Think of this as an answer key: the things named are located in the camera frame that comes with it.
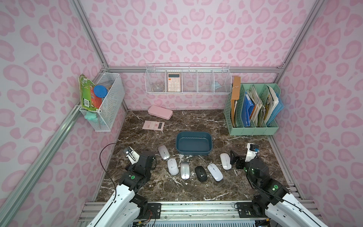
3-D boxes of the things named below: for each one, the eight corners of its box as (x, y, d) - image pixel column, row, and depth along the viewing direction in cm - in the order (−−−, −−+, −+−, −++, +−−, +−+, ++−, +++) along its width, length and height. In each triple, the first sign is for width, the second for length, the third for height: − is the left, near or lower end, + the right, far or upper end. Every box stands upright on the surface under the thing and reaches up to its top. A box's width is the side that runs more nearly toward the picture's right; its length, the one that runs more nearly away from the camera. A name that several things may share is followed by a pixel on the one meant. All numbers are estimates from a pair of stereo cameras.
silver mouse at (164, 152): (163, 161, 93) (163, 159, 92) (157, 148, 99) (156, 147, 98) (171, 157, 95) (171, 155, 93) (164, 145, 101) (164, 143, 99)
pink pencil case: (146, 113, 121) (145, 111, 119) (152, 106, 127) (152, 103, 125) (168, 120, 115) (168, 118, 113) (174, 112, 121) (173, 110, 119)
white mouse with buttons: (170, 176, 87) (169, 175, 85) (167, 160, 93) (166, 159, 91) (179, 174, 88) (179, 172, 86) (175, 158, 94) (175, 156, 92)
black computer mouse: (199, 183, 84) (199, 182, 82) (193, 169, 90) (193, 167, 87) (208, 180, 85) (208, 178, 83) (201, 166, 91) (202, 164, 89)
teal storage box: (175, 155, 96) (175, 152, 92) (176, 135, 106) (176, 131, 102) (213, 155, 96) (214, 151, 92) (210, 135, 106) (211, 131, 102)
